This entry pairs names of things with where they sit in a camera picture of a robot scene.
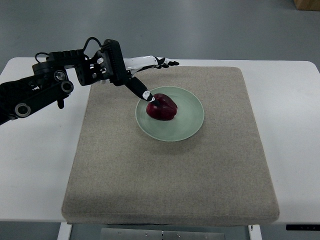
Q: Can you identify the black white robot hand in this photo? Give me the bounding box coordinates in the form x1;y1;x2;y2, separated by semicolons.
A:
74;39;179;106

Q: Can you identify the red apple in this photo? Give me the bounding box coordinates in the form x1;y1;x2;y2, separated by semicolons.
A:
146;93;178;121

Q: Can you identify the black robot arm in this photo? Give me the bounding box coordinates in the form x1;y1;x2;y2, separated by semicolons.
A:
0;48;98;124

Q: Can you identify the pale green plate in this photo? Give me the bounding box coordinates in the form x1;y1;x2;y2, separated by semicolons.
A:
135;86;205;142

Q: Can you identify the beige fabric mat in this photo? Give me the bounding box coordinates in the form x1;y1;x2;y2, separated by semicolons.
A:
61;66;280;226

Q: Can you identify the cardboard box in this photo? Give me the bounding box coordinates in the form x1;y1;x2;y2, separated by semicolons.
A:
293;0;320;11

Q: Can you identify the black table control panel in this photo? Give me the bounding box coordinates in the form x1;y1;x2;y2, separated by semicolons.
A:
286;224;320;232

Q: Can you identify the grey metal base plate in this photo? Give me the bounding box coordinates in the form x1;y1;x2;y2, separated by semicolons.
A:
100;228;226;240

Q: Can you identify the white table leg frame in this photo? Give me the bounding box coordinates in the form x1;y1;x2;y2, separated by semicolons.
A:
57;222;73;240

